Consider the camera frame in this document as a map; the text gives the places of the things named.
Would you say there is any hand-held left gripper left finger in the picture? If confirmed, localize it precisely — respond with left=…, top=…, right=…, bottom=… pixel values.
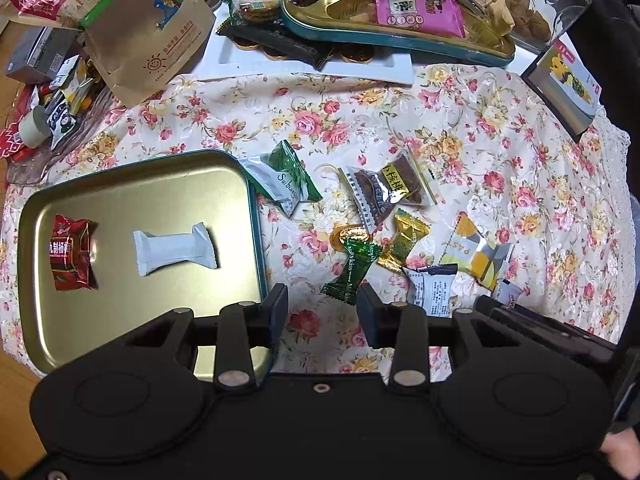
left=122, top=284, right=289, bottom=393

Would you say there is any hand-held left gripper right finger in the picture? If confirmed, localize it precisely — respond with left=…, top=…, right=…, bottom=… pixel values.
left=356, top=282, right=523, bottom=395

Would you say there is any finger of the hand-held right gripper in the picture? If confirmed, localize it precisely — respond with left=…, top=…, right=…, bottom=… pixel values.
left=472, top=295, right=618, bottom=361

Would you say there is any dark green candy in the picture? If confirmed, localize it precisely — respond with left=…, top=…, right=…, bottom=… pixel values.
left=320, top=236, right=384, bottom=307

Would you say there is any white and black snack packet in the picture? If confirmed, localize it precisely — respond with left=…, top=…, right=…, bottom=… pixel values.
left=401, top=263, right=460, bottom=320

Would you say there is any gold foil candy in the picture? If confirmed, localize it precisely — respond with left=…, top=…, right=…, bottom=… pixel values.
left=331, top=224, right=375, bottom=255

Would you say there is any gold yellow candy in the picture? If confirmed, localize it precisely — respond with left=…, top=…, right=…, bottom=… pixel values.
left=376, top=207, right=432, bottom=275

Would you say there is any yellow and white snack packet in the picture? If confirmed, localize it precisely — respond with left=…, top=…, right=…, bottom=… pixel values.
left=444, top=211, right=514, bottom=292

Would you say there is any clear packet brown snack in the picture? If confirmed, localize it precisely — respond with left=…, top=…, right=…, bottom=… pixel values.
left=339, top=152, right=438, bottom=235

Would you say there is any green and white snack packet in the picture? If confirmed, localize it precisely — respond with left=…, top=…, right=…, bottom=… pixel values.
left=236, top=139, right=324, bottom=219

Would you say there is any gold tin tray teal rim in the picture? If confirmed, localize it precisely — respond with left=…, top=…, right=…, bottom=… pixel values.
left=16, top=149, right=273, bottom=386

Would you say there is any person's right hand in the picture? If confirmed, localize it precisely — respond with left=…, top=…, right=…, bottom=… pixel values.
left=600, top=430, right=640, bottom=478

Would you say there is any plain white snack packet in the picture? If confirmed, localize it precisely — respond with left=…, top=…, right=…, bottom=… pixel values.
left=132, top=222, right=219, bottom=277

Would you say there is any floral tablecloth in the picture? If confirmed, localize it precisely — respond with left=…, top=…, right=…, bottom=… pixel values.
left=0, top=62, right=631, bottom=381

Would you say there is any red snack packet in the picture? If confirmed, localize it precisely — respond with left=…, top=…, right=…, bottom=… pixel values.
left=51, top=214, right=98, bottom=292

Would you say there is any box with yellow picture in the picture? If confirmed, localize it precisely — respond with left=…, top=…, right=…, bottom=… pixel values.
left=520, top=37, right=602, bottom=143

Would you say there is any white rectangular tray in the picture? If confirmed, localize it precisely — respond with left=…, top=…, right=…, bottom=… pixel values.
left=197, top=0, right=416, bottom=87

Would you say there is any long black snack packet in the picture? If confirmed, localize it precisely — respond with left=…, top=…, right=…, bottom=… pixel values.
left=216, top=20, right=335, bottom=69

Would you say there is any clear glass plate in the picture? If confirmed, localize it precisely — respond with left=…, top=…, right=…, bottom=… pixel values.
left=0, top=55, right=127, bottom=186

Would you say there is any brown paper bag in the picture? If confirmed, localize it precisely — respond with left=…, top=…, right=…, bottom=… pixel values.
left=80, top=0, right=217, bottom=109

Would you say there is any dark furniture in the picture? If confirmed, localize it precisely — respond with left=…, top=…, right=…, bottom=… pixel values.
left=570, top=0, right=640, bottom=281

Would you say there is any small white cup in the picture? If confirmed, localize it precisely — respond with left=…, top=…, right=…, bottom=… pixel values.
left=19, top=106, right=55, bottom=150

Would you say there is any clear wrapped cookie packet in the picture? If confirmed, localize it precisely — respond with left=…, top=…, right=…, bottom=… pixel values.
left=225, top=0, right=285, bottom=25

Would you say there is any teal tin gold insert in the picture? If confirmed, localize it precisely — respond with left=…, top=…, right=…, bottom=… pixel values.
left=279, top=0, right=517, bottom=68

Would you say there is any red zigzag edged packet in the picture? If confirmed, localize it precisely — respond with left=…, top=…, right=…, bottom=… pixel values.
left=0, top=127, right=31, bottom=163

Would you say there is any pink snack packet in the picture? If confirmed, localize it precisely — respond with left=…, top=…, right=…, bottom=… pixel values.
left=371, top=0, right=467, bottom=39

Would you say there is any glass jar with cookies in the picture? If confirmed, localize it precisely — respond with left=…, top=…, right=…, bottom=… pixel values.
left=504, top=0, right=594, bottom=55

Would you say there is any grey cardboard box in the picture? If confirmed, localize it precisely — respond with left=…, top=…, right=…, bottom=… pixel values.
left=4, top=26, right=83, bottom=86

